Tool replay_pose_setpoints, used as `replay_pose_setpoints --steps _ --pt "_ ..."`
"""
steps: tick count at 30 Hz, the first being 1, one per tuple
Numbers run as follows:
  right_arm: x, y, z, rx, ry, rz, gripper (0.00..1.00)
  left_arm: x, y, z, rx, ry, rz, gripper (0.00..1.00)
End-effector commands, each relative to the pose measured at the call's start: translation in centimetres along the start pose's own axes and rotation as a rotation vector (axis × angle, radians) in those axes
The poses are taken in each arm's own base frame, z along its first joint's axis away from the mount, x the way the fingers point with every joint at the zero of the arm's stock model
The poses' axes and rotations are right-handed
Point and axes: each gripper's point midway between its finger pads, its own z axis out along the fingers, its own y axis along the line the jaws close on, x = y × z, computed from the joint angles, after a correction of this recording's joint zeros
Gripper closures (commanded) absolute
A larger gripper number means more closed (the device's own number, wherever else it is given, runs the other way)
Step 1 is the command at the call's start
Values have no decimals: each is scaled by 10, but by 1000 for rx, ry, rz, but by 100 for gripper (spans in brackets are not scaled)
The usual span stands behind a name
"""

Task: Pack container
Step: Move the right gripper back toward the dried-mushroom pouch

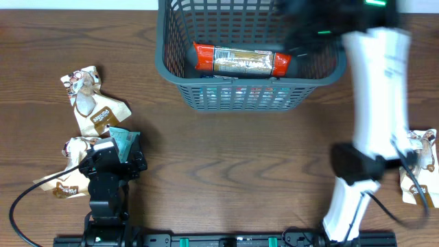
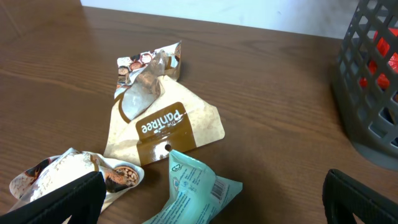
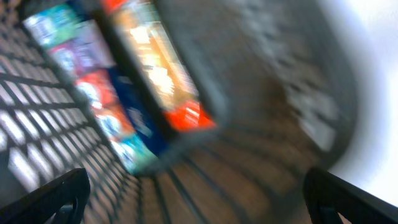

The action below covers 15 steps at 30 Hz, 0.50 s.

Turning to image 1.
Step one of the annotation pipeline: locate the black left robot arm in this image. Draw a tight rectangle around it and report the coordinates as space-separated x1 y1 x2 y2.
79 137 147 247

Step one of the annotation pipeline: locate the blue white snack bag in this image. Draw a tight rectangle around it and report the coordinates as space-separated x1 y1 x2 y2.
180 75 302 111

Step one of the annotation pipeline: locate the grey plastic basket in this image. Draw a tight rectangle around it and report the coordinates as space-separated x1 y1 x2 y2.
155 0 346 111

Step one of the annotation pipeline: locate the beige mushroom pouch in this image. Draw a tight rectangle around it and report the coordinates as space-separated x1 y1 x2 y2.
39 137 99 199
60 66 132 137
399 129 438 208

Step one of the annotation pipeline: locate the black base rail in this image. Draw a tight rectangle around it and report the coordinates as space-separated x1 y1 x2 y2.
53 231 399 247

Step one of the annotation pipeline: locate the teal snack packet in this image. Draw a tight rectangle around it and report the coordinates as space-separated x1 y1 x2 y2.
109 127 140 163

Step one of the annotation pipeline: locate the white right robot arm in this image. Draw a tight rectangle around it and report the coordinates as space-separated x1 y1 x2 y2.
276 0 416 246

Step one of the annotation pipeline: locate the orange noodle pack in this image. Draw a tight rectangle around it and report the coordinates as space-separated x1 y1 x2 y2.
187 43 296 77

